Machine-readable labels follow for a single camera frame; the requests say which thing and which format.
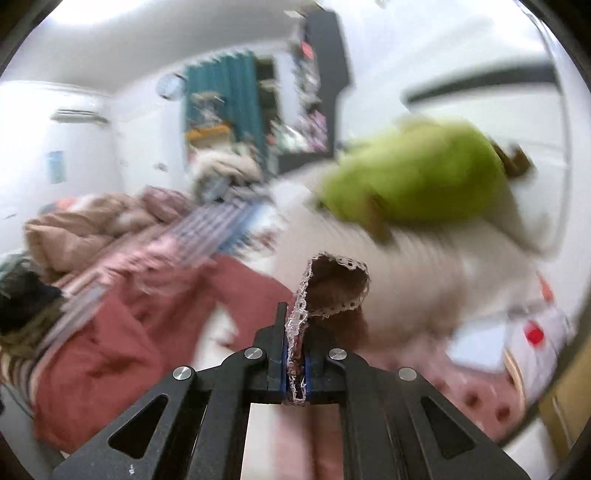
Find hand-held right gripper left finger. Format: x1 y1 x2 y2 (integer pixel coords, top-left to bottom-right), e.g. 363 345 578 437
50 302 289 480

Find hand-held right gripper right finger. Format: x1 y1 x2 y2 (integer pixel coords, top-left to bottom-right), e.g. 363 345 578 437
305 318 532 480

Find brown lace-trimmed small garment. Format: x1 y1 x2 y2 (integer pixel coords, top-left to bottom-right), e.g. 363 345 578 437
283 251 372 407

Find pile of dark clothes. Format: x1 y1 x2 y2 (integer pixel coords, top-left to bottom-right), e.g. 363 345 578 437
0 254 65 361

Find red cloth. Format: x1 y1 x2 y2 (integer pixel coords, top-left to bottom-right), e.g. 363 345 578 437
34 256 296 455

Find striped printed blanket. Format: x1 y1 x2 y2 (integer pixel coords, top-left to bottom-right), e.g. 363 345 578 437
28 200 278 370

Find pink dotted bed sheet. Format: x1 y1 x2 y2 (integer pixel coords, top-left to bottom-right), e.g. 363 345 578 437
369 351 522 444

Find cream fluffy blanket pile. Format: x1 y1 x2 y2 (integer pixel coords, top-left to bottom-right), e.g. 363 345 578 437
191 150 264 195

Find green avocado plush toy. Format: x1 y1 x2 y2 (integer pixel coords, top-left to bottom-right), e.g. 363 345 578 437
314 117 536 243

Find beige duvet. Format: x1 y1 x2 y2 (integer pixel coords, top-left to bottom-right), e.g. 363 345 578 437
23 187 199 282

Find yellow shelf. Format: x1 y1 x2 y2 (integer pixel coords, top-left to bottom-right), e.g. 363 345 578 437
185 124 232 144

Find teal curtain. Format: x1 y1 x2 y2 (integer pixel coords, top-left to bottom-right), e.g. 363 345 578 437
182 51 271 162

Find dark bookshelf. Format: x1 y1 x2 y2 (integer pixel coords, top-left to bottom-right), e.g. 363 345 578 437
288 9 354 174

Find white air conditioner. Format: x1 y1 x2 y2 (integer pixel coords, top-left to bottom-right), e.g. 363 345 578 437
51 108 109 125

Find white headboard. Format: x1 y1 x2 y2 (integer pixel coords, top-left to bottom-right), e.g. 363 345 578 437
337 18 571 153

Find light blue wall poster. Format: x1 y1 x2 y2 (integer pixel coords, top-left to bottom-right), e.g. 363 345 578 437
48 150 66 184

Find round wall clock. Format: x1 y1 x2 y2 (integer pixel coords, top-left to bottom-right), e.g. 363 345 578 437
157 74 185 100

